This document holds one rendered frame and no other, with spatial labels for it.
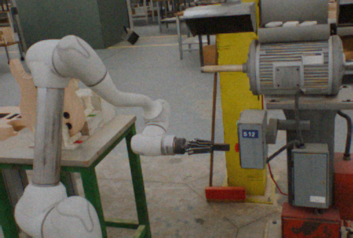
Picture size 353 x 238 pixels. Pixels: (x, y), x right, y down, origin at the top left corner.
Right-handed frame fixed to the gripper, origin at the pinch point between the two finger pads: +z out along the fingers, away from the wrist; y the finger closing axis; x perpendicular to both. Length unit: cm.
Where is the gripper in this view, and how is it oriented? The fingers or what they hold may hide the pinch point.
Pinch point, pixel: (221, 147)
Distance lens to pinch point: 173.7
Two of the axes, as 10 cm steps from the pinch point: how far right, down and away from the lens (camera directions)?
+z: 9.5, 0.0, -3.1
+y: -2.9, 3.4, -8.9
